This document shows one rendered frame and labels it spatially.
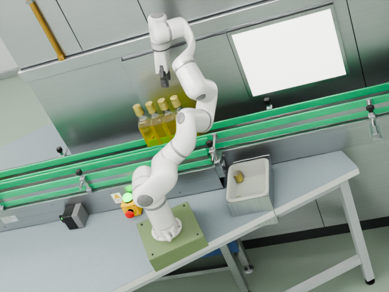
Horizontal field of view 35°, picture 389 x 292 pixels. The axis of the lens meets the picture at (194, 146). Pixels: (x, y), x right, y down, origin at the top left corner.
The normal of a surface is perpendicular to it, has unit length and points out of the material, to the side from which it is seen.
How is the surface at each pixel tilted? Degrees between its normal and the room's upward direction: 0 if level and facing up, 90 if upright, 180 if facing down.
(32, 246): 0
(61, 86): 90
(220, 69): 90
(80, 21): 90
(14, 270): 0
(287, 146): 90
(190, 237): 3
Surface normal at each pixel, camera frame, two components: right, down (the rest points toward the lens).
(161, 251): -0.29, -0.77
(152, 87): -0.10, 0.63
